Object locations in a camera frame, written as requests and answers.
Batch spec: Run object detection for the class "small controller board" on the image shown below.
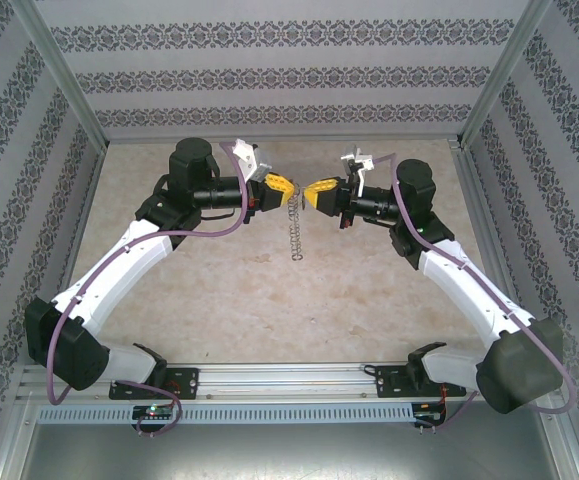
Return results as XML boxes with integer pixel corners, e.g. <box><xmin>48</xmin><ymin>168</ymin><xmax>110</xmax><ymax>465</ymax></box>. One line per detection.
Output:
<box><xmin>132</xmin><ymin>404</ymin><xmax>176</xmax><ymax>421</ymax></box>
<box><xmin>413</xmin><ymin>402</ymin><xmax>448</xmax><ymax>425</ymax></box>

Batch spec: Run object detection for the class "aluminium frame rail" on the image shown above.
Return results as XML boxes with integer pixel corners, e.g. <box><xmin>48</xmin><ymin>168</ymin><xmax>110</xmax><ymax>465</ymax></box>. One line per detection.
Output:
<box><xmin>106</xmin><ymin>130</ymin><xmax>463</xmax><ymax>146</ymax></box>
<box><xmin>448</xmin><ymin>137</ymin><xmax>538</xmax><ymax>361</ymax></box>
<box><xmin>36</xmin><ymin>144</ymin><xmax>108</xmax><ymax>366</ymax></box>

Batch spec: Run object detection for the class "aluminium frame post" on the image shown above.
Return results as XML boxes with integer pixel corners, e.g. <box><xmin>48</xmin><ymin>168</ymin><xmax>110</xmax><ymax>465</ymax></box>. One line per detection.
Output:
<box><xmin>458</xmin><ymin>0</ymin><xmax>553</xmax><ymax>146</ymax></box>
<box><xmin>11</xmin><ymin>0</ymin><xmax>110</xmax><ymax>146</ymax></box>

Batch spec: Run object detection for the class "slotted grey cable duct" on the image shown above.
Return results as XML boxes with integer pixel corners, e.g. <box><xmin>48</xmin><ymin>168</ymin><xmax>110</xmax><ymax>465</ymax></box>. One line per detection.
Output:
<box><xmin>36</xmin><ymin>403</ymin><xmax>415</xmax><ymax>425</ymax></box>

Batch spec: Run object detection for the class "aluminium mounting rail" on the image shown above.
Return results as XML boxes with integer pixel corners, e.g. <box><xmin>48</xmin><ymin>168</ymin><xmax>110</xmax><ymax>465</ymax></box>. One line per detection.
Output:
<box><xmin>16</xmin><ymin>362</ymin><xmax>558</xmax><ymax>401</ymax></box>

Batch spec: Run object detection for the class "grey metal sheet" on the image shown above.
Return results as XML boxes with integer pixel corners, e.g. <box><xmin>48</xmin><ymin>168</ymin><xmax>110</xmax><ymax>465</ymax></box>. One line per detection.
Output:
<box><xmin>18</xmin><ymin>422</ymin><xmax>579</xmax><ymax>480</ymax></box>

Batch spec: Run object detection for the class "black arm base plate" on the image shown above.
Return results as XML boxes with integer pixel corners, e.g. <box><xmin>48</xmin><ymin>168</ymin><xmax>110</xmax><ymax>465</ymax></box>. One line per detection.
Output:
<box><xmin>108</xmin><ymin>367</ymin><xmax>200</xmax><ymax>401</ymax></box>
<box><xmin>374</xmin><ymin>363</ymin><xmax>468</xmax><ymax>400</ymax></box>

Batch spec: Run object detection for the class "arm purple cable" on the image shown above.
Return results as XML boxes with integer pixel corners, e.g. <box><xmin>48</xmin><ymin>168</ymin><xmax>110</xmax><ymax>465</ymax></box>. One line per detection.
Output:
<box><xmin>371</xmin><ymin>154</ymin><xmax>578</xmax><ymax>432</ymax></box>
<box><xmin>48</xmin><ymin>141</ymin><xmax>250</xmax><ymax>435</ymax></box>

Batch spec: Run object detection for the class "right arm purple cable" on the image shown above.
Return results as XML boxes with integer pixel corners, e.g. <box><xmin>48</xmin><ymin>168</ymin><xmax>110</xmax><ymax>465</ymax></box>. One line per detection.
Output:
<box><xmin>371</xmin><ymin>154</ymin><xmax>578</xmax><ymax>432</ymax></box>

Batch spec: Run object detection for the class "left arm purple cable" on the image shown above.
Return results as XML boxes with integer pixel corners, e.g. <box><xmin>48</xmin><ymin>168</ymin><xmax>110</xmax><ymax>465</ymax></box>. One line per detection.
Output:
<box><xmin>48</xmin><ymin>141</ymin><xmax>250</xmax><ymax>435</ymax></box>

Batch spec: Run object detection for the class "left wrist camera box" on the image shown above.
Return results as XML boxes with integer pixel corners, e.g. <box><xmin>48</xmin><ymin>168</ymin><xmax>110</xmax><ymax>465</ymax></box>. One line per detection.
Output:
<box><xmin>232</xmin><ymin>138</ymin><xmax>275</xmax><ymax>184</ymax></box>

